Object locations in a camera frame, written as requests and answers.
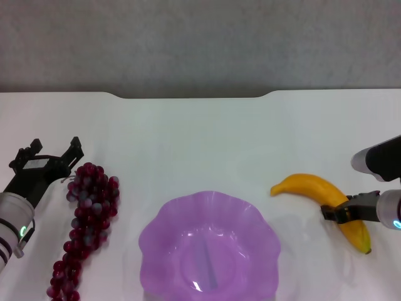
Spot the yellow banana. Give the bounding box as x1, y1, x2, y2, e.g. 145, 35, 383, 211
270, 173, 373, 255

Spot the dark red grape bunch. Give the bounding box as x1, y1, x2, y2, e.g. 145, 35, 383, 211
46, 162, 121, 301

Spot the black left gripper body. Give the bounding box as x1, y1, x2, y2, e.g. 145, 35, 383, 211
2, 154, 71, 210

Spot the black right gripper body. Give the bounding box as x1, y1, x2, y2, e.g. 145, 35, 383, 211
344, 191, 382, 224

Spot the purple wavy plastic plate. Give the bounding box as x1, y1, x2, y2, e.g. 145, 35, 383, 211
138, 190, 281, 301

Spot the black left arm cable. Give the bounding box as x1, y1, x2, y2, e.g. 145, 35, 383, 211
18, 218, 36, 251

